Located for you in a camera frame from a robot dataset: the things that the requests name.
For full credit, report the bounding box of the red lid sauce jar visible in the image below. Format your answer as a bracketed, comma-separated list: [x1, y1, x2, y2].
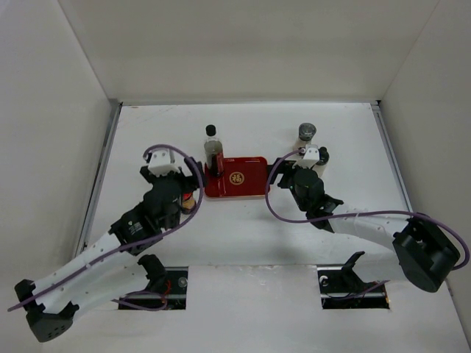
[182, 192, 196, 215]

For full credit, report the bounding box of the soy sauce bottle red label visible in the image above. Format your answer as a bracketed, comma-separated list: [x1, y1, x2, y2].
[204, 124, 224, 177]

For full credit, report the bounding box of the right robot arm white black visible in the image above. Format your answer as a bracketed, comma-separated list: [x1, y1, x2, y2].
[266, 159, 460, 293]

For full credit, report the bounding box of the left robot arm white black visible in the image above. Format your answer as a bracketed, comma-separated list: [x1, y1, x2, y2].
[14, 159, 205, 343]

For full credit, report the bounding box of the white shaker black knob lid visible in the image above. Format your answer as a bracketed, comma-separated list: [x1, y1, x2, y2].
[315, 146, 330, 177]

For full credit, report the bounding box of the salt grinder black clear top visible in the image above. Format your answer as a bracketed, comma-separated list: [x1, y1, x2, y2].
[296, 123, 317, 149]

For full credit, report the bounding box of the red lacquer tray gold emblem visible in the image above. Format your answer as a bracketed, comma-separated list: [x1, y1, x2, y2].
[205, 157, 268, 199]

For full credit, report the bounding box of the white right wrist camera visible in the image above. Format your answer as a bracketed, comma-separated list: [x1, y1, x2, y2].
[298, 145, 320, 168]

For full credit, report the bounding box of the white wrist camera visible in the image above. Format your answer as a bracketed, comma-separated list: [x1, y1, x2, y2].
[298, 145, 320, 168]
[147, 148, 180, 177]

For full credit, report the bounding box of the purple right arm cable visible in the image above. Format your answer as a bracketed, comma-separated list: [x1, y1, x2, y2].
[263, 149, 471, 299]

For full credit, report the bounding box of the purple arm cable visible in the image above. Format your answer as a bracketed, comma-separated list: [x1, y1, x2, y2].
[7, 145, 205, 313]
[263, 149, 471, 299]

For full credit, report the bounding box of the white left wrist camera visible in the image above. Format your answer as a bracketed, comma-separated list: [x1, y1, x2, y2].
[147, 148, 180, 177]

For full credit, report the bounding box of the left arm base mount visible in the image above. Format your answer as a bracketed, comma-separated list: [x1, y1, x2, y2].
[115, 267, 189, 312]

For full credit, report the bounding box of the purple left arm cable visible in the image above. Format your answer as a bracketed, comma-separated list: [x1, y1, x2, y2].
[7, 145, 205, 313]

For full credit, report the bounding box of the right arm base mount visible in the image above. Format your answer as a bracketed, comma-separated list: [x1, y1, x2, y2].
[317, 252, 389, 310]

